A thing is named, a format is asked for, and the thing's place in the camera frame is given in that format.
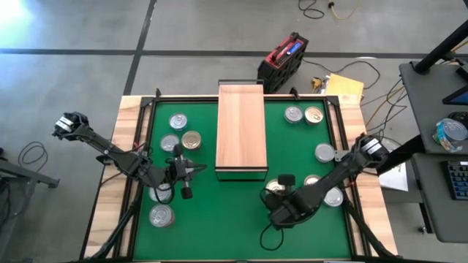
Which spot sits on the yellow paper pad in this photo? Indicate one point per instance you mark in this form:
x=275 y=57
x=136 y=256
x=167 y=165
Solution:
x=343 y=87

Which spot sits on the green table mat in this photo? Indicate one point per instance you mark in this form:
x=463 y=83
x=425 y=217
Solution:
x=219 y=241

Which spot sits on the grey desk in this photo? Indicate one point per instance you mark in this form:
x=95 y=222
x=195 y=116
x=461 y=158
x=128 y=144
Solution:
x=424 y=102
x=431 y=204

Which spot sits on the black table frame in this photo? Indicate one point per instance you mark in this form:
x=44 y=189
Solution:
x=190 y=99

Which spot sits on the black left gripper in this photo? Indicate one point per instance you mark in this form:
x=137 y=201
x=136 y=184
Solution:
x=179 y=171

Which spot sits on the blue-label silver-lid can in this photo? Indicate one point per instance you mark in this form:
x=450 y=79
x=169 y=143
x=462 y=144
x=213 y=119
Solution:
x=178 y=121

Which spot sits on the black metal stand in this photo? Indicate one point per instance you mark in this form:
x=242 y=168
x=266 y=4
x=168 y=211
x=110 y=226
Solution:
x=33 y=176

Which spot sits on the black desk support bar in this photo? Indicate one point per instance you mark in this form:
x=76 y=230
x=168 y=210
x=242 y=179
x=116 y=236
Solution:
x=398 y=155

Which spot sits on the wooden shelf with black frame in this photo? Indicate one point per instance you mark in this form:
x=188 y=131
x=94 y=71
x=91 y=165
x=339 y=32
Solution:
x=241 y=128

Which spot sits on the yellow power plug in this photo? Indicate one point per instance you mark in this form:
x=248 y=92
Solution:
x=316 y=84

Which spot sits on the white paper sheet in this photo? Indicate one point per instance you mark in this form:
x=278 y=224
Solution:
x=396 y=180

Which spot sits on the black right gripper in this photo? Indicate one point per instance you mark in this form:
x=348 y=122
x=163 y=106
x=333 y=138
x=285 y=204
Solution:
x=289 y=212

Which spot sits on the black keyboard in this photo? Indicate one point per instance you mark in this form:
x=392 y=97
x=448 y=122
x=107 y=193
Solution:
x=459 y=180

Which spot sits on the gold-lid pink salmon can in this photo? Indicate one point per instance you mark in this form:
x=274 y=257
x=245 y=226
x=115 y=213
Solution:
x=311 y=179
x=191 y=140
x=274 y=185
x=313 y=115

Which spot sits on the black tablet screen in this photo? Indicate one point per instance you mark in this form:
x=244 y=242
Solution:
x=459 y=98

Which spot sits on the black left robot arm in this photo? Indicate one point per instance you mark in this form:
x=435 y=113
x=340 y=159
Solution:
x=109 y=151

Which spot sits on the black monitor pole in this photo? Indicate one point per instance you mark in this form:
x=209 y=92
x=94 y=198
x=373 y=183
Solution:
x=438 y=51

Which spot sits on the colourful-label can with silver lid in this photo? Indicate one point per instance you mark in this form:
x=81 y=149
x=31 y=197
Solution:
x=451 y=131

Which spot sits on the red and black tool case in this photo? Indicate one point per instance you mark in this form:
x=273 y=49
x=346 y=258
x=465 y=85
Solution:
x=281 y=65

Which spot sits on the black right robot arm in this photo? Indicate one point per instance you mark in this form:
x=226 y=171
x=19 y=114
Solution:
x=340 y=171

